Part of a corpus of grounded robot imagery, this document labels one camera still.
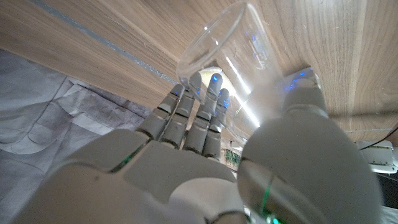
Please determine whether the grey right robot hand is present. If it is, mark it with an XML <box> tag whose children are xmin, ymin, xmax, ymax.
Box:
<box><xmin>12</xmin><ymin>68</ymin><xmax>384</xmax><ymax>224</ymax></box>

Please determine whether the clear glass beaker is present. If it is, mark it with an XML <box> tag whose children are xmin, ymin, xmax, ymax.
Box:
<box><xmin>176</xmin><ymin>1</ymin><xmax>312</xmax><ymax>147</ymax></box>

